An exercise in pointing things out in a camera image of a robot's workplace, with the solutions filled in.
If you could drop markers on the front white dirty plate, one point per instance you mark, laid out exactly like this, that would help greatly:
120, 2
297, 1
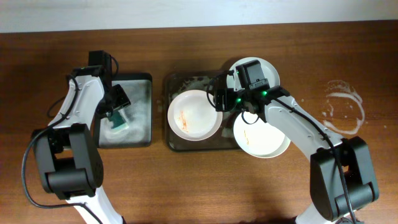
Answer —
258, 138

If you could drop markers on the rear white plate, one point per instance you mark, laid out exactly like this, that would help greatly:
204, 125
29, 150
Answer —
232, 81

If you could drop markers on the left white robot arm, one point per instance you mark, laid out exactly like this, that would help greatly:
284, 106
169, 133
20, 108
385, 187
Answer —
67, 157

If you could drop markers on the left black soapy tray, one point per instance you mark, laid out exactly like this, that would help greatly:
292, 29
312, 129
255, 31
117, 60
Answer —
138, 87

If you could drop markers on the green sponge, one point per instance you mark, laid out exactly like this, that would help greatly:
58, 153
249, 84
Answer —
117, 122

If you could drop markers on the centre black dish tray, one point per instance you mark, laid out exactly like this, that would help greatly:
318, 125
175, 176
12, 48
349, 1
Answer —
222, 140

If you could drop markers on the pink-white plate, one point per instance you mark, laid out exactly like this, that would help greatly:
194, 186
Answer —
191, 117

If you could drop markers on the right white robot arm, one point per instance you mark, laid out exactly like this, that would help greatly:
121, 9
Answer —
342, 177

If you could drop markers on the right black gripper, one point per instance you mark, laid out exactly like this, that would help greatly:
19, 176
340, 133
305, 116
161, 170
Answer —
221, 99

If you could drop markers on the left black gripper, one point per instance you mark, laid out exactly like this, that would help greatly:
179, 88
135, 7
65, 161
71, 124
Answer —
117, 101

